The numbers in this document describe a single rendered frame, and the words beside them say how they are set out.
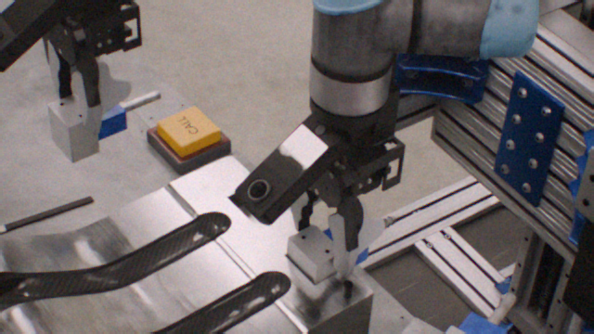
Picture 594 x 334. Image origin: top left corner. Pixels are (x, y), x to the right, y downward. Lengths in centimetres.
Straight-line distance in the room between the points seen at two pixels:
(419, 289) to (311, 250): 94
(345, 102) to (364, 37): 7
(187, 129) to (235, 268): 29
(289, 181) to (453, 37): 21
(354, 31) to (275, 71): 193
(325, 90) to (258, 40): 200
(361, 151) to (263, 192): 11
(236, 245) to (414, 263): 97
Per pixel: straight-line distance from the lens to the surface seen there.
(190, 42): 296
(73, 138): 123
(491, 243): 217
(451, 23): 94
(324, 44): 95
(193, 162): 138
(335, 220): 108
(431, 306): 203
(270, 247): 117
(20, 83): 155
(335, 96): 98
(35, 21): 113
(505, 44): 95
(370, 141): 106
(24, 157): 143
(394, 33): 93
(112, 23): 116
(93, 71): 116
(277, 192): 101
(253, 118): 271
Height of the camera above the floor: 174
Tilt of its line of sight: 42 degrees down
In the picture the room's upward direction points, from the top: 3 degrees clockwise
